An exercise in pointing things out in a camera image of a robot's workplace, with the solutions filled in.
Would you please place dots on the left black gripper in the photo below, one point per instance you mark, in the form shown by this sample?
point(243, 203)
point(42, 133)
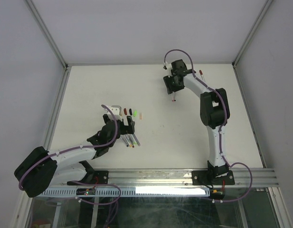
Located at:
point(130, 124)

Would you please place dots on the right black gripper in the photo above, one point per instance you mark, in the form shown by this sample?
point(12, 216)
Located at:
point(169, 88)

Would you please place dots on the blue marker pen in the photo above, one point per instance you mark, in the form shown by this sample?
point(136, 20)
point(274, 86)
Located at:
point(125, 141)

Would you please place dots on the light green cap marker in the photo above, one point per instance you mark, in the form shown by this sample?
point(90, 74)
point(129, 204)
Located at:
point(134, 139)

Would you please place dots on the grey pen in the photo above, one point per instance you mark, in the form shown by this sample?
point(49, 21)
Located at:
point(136, 139)

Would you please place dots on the yellow marker pen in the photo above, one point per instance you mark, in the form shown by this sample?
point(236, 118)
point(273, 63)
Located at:
point(128, 141)

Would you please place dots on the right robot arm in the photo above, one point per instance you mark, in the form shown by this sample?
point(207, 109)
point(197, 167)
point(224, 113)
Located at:
point(214, 111)

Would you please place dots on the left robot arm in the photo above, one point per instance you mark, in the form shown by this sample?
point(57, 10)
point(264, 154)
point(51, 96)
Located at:
point(43, 169)

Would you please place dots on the controller board with LEDs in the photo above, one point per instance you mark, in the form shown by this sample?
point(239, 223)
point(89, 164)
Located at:
point(86, 191)

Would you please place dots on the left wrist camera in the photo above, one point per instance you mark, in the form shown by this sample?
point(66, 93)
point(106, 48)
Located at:
point(115, 111)

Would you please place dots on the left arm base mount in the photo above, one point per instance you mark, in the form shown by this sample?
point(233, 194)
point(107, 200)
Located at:
point(91, 176)

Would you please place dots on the slotted cable duct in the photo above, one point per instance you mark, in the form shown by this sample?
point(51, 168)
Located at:
point(146, 191)

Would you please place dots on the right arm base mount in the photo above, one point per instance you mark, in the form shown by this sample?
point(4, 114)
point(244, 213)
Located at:
point(213, 175)

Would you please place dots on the aluminium front rail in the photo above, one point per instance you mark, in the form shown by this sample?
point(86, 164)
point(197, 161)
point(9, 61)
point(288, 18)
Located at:
point(257, 177)

